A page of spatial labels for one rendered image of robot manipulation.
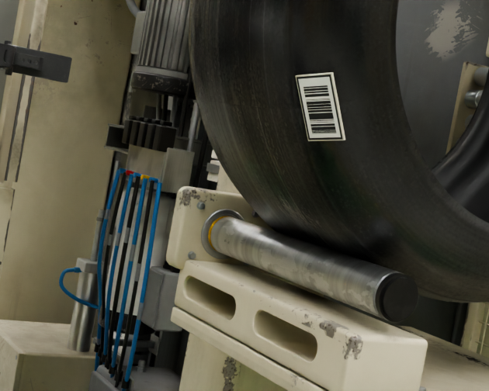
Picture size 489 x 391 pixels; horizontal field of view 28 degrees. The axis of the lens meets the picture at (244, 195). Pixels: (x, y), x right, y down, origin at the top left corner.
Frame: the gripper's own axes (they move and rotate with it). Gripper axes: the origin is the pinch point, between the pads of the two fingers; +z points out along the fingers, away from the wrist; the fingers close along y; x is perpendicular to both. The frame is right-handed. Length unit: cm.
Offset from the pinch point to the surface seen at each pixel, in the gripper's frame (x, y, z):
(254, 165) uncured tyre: 6.7, -26.6, 15.4
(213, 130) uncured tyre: 4.0, -20.1, 13.5
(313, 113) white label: 1.0, -39.2, 13.2
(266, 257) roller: 16.2, -23.2, 21.0
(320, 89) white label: -1.0, -40.3, 12.7
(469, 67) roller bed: -13, 6, 68
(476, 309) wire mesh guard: 23, -5, 69
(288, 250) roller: 14.7, -26.7, 21.2
